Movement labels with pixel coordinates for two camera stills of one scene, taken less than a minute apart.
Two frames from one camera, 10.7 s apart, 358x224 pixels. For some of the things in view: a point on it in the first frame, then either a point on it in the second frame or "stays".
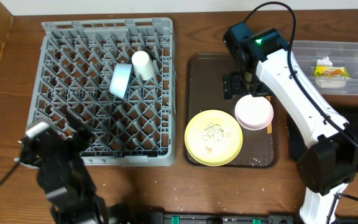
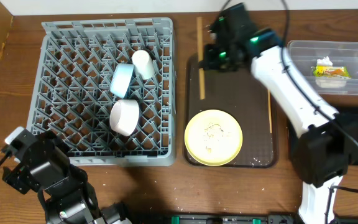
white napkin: x=329 y=83 stays
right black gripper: x=233 y=86 → x=212 y=57
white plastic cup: x=143 y=65 stays
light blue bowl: x=120 y=79 stays
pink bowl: x=253 y=112 → x=123 y=116
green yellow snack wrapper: x=332 y=72 stays
